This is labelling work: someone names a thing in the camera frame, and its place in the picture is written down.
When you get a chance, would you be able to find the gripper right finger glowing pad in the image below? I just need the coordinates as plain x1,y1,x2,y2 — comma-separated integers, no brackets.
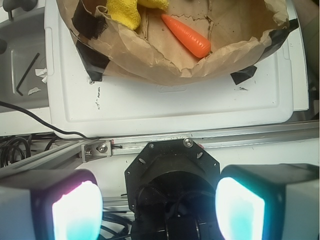
215,163,320,240

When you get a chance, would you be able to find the grey plastic tray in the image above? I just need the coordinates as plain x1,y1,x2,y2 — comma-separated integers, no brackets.
0,7,49,109

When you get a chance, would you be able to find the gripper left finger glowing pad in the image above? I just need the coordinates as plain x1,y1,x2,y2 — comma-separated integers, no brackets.
0,169,103,240

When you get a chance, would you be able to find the black hex key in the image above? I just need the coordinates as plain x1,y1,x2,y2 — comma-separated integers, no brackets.
16,52,41,97

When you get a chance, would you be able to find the yellow cloth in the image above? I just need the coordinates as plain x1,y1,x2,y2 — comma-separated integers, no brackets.
106,0,169,30

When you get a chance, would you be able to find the thin black cable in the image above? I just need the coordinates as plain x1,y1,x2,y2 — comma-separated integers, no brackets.
0,100,101,140

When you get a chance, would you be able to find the metal corner bracket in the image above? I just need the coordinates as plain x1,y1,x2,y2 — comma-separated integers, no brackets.
80,140,112,163

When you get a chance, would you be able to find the orange plastic carrot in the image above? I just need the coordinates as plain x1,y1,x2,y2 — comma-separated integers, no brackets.
161,14,212,59

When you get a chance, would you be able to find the aluminium frame rail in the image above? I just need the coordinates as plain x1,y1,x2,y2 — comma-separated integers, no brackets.
0,120,320,177

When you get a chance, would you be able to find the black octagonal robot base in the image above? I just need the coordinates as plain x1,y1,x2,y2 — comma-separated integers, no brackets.
124,148,222,240

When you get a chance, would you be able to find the brown paper bag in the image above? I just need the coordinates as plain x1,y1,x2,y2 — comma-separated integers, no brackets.
57,0,290,86

